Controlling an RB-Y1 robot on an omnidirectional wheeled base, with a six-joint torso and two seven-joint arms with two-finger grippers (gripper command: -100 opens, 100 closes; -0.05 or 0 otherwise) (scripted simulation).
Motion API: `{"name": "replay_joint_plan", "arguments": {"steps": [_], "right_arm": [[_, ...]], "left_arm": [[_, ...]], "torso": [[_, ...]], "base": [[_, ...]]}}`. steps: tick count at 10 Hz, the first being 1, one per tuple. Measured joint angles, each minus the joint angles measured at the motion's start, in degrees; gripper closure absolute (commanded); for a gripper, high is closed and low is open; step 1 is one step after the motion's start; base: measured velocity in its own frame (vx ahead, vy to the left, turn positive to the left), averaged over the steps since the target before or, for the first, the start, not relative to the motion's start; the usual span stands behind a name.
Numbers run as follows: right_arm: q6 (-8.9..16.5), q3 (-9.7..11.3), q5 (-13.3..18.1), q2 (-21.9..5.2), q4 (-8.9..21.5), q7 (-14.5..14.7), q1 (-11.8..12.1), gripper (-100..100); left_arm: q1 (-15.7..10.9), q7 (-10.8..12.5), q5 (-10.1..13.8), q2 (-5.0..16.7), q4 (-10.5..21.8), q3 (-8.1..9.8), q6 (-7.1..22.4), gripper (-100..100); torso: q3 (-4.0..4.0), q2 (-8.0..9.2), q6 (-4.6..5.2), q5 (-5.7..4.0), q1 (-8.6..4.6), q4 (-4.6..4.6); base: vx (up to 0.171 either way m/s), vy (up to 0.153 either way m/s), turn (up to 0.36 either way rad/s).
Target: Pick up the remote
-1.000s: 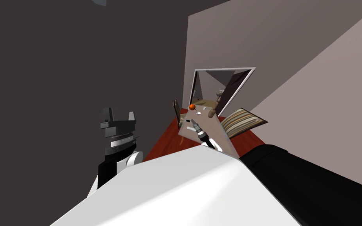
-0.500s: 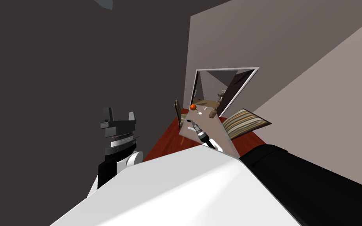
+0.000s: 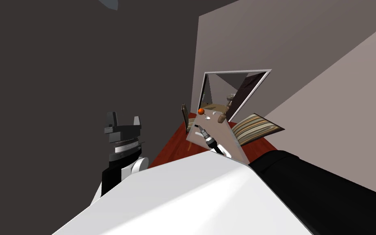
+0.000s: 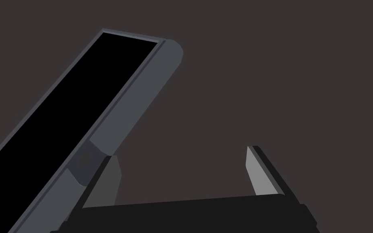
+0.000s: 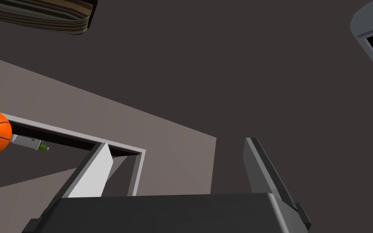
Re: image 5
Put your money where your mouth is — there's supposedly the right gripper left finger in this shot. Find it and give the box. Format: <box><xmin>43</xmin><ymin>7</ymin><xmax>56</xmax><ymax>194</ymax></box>
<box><xmin>55</xmin><ymin>142</ymin><xmax>114</xmax><ymax>199</ymax></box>

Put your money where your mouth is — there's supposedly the grey bar with green tip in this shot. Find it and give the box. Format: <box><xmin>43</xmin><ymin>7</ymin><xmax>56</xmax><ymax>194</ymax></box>
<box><xmin>10</xmin><ymin>134</ymin><xmax>50</xmax><ymax>152</ymax></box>

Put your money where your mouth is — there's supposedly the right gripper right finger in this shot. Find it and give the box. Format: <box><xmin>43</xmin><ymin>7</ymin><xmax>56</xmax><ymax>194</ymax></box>
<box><xmin>243</xmin><ymin>137</ymin><xmax>298</xmax><ymax>210</ymax></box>

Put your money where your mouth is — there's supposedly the brown wooden shelf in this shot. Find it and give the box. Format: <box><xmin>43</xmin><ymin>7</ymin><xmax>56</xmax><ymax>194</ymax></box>
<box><xmin>0</xmin><ymin>0</ymin><xmax>99</xmax><ymax>36</ymax></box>

